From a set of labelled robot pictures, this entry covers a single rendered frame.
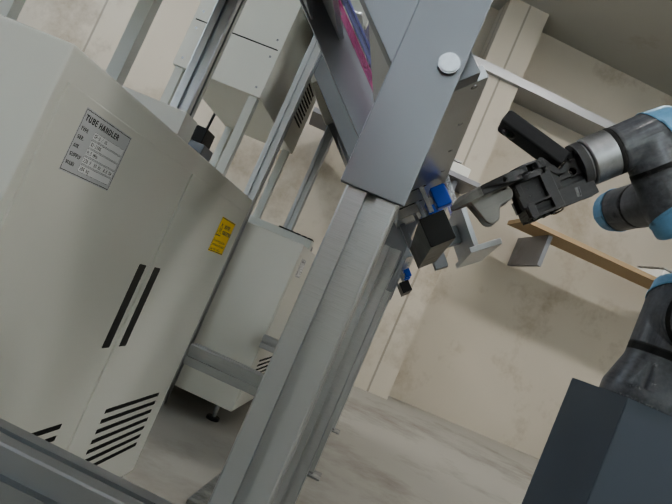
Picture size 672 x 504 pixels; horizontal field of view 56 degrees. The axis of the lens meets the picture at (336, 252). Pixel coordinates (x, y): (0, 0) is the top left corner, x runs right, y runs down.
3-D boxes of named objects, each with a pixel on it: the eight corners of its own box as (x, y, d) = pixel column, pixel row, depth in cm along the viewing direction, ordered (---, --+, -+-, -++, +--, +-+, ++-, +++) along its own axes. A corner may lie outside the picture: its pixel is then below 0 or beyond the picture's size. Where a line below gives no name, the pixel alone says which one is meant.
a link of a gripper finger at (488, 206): (466, 234, 94) (523, 210, 94) (450, 198, 95) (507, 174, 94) (463, 236, 97) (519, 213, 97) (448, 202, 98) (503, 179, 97)
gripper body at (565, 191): (529, 220, 93) (605, 188, 92) (505, 167, 94) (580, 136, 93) (518, 227, 100) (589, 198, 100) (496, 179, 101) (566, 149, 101)
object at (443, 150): (396, 227, 117) (432, 212, 117) (408, 111, 52) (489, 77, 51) (394, 221, 117) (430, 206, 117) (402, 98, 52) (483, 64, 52)
